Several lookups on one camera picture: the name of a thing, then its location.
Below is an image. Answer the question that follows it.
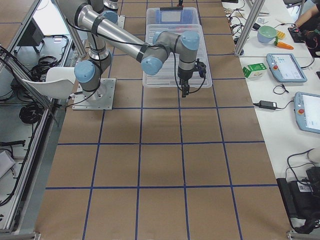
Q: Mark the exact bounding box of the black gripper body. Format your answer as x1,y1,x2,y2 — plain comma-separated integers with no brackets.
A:
177,69,193,87

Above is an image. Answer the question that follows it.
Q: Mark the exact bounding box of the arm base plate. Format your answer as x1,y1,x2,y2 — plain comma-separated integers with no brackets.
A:
71,78,116,111

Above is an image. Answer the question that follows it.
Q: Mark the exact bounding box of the toy carrot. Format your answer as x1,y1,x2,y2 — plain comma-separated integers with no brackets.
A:
273,36,294,50

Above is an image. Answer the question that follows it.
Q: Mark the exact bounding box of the green blue bowl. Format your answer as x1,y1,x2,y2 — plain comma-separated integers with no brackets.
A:
257,25,277,43

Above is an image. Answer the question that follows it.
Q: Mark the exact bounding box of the clear plastic box lid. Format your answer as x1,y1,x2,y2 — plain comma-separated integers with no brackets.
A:
142,23,214,89

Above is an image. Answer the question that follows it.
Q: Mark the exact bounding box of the black power adapter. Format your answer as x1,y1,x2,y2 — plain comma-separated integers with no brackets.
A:
258,100,278,110

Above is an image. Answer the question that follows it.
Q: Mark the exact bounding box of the clear plastic storage box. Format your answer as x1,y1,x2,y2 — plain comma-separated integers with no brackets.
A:
146,7,200,26

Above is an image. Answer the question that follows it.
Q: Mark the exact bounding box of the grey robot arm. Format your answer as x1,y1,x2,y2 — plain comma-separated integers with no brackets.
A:
57,0,207,97

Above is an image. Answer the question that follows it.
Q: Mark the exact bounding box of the white chair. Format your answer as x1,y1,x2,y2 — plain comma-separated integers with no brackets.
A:
22,67,76,100

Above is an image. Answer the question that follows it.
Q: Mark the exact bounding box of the green white carton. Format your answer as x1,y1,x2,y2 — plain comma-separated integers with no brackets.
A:
242,62,267,79

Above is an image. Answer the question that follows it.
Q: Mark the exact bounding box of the aluminium frame post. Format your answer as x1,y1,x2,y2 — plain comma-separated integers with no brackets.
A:
234,0,265,57

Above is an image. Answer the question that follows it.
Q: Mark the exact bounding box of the teach pendant tablet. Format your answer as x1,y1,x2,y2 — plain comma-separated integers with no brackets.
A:
266,53,308,83
293,91,320,134

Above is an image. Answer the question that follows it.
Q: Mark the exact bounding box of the black device on table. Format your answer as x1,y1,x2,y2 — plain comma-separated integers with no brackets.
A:
276,166,320,234

